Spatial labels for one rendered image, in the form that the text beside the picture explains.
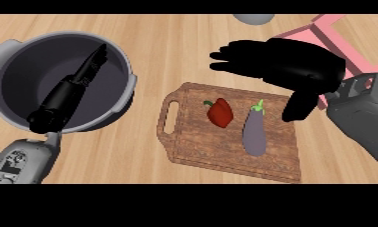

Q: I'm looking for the brown wooden cutting board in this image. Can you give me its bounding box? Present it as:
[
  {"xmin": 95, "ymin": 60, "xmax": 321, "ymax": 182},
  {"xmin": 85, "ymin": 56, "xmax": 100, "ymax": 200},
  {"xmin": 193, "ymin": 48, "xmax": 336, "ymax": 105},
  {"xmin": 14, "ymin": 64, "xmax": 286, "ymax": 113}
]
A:
[{"xmin": 155, "ymin": 81, "xmax": 302, "ymax": 184}]

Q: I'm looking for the red bell pepper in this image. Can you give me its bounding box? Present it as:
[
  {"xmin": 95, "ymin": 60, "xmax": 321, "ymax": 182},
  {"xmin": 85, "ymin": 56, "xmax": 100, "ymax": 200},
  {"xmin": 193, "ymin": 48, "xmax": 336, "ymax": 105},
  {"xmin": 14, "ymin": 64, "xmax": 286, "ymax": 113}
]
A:
[{"xmin": 202, "ymin": 97, "xmax": 234, "ymax": 129}]

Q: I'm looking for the purple eggplant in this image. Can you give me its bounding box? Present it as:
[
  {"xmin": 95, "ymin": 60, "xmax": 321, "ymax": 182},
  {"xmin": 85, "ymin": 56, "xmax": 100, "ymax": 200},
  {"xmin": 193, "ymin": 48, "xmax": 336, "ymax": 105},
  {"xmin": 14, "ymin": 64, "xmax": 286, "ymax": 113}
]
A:
[{"xmin": 240, "ymin": 99, "xmax": 268, "ymax": 158}]

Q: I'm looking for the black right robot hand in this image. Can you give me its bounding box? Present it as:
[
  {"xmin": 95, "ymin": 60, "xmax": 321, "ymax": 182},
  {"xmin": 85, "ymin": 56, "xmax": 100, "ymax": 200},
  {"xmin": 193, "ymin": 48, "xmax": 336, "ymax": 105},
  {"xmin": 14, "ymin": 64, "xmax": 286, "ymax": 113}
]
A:
[{"xmin": 208, "ymin": 37, "xmax": 346, "ymax": 123}]

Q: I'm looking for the grey metal pot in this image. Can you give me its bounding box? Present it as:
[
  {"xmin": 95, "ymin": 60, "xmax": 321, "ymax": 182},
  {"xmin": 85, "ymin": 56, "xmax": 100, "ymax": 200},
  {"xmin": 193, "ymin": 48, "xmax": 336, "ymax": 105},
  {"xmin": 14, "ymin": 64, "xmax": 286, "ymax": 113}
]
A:
[{"xmin": 0, "ymin": 30, "xmax": 138, "ymax": 135}]

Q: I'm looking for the grey round object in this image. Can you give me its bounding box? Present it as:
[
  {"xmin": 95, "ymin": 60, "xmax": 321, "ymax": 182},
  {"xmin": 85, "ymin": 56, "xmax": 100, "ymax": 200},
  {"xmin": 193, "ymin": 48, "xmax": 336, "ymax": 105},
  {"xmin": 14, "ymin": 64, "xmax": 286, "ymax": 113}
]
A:
[{"xmin": 231, "ymin": 14, "xmax": 276, "ymax": 26}]

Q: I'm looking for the pink box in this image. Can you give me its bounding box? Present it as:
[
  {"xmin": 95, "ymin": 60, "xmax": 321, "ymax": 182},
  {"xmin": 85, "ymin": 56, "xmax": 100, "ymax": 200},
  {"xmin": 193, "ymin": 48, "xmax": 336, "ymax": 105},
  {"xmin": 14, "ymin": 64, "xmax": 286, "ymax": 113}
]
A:
[{"xmin": 271, "ymin": 14, "xmax": 378, "ymax": 111}]

